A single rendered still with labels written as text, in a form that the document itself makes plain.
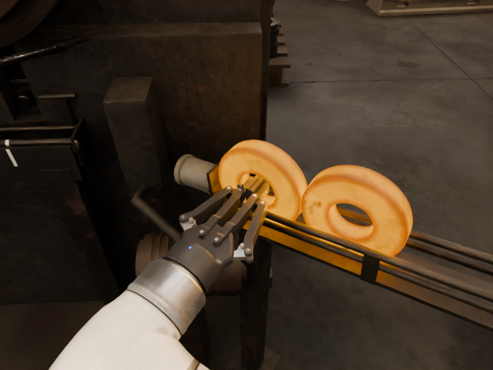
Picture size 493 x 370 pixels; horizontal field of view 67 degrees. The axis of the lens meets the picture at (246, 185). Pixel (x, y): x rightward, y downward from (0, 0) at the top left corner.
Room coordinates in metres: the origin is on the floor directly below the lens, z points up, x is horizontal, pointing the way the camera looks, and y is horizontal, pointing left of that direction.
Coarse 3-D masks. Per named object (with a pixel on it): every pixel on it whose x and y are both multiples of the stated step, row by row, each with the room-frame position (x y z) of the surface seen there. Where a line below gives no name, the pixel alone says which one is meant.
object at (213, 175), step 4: (216, 164) 0.49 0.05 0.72; (212, 168) 0.48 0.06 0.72; (216, 168) 0.49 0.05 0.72; (208, 172) 0.47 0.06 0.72; (212, 172) 0.48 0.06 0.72; (216, 172) 0.49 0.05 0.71; (208, 176) 0.47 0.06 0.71; (212, 176) 0.47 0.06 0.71; (216, 176) 0.48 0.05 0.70; (208, 180) 0.47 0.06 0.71; (212, 180) 0.47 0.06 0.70; (216, 180) 0.48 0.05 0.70; (208, 184) 0.47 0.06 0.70; (212, 184) 0.47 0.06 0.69; (216, 184) 0.48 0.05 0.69; (220, 184) 0.49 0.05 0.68; (212, 188) 0.47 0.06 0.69; (216, 188) 0.48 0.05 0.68; (220, 188) 0.48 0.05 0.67; (212, 192) 0.47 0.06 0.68; (212, 196) 0.47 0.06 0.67
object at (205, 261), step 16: (192, 240) 0.34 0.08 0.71; (208, 240) 0.33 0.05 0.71; (224, 240) 0.33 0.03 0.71; (176, 256) 0.29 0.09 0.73; (192, 256) 0.29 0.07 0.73; (208, 256) 0.30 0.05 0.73; (224, 256) 0.31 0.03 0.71; (192, 272) 0.27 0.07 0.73; (208, 272) 0.28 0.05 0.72; (208, 288) 0.27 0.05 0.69
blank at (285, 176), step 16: (240, 144) 0.48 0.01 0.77; (256, 144) 0.47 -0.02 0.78; (224, 160) 0.48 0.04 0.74; (240, 160) 0.46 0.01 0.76; (256, 160) 0.44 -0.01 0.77; (272, 160) 0.43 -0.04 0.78; (288, 160) 0.44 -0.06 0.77; (224, 176) 0.48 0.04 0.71; (240, 176) 0.46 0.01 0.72; (272, 176) 0.43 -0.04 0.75; (288, 176) 0.42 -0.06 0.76; (288, 192) 0.41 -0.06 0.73; (272, 208) 0.43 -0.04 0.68; (288, 208) 0.41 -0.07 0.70
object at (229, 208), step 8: (240, 184) 0.43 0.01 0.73; (240, 192) 0.42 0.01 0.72; (232, 200) 0.41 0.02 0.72; (240, 200) 0.42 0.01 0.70; (224, 208) 0.39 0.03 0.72; (232, 208) 0.40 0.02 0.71; (216, 216) 0.37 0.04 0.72; (224, 216) 0.38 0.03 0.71; (232, 216) 0.40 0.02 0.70; (208, 224) 0.36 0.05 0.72; (224, 224) 0.38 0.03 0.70; (200, 232) 0.34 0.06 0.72; (208, 232) 0.35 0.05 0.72
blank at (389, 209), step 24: (336, 168) 0.40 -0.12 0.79; (360, 168) 0.39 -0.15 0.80; (312, 192) 0.39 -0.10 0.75; (336, 192) 0.37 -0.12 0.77; (360, 192) 0.36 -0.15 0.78; (384, 192) 0.35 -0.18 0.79; (312, 216) 0.39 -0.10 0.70; (336, 216) 0.39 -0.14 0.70; (384, 216) 0.34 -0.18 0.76; (408, 216) 0.34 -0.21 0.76; (360, 240) 0.35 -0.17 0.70; (384, 240) 0.33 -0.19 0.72
